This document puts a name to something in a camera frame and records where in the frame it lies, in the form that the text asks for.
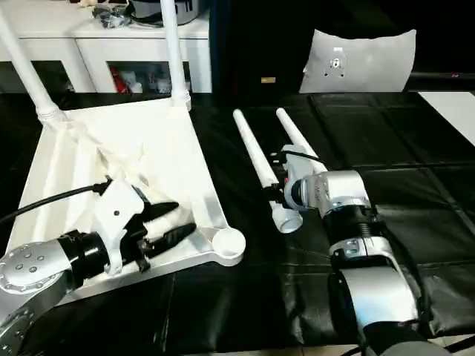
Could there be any white plastic table leg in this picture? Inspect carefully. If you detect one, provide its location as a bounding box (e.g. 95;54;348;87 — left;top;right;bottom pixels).
232;108;304;234
0;6;68;129
275;108;330;176
160;0;193;111

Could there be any white plastic table top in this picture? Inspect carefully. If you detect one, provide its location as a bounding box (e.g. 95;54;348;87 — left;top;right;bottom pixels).
7;93;247;308

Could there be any black work mat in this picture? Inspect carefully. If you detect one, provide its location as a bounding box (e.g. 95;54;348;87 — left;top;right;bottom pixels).
0;90;475;352

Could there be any red box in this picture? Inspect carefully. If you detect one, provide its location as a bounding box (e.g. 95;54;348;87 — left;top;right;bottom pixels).
112;65;126;93

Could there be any white cabinet with glass doors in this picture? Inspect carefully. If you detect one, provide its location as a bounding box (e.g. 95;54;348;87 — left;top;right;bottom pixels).
0;0;213;94

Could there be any white flat board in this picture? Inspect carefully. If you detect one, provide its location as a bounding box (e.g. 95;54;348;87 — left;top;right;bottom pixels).
418;90;475;146

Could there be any black device with red light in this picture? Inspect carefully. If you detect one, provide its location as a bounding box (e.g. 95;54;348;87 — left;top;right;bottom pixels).
407;71;475;93

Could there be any grey bag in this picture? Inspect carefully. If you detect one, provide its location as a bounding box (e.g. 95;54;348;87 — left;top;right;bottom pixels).
131;0;204;27

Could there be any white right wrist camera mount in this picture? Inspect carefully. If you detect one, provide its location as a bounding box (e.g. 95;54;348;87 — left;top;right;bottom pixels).
280;143;324;186

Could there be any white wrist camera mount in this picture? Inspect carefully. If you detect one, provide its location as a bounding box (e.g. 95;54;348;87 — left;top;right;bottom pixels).
280;143;324;186
94;179;145;278

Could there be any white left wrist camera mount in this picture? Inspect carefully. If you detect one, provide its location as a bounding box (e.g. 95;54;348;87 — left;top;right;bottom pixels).
94;179;145;278

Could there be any black cable clutter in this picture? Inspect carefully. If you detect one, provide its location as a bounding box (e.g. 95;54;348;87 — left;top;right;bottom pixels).
91;2;135;30

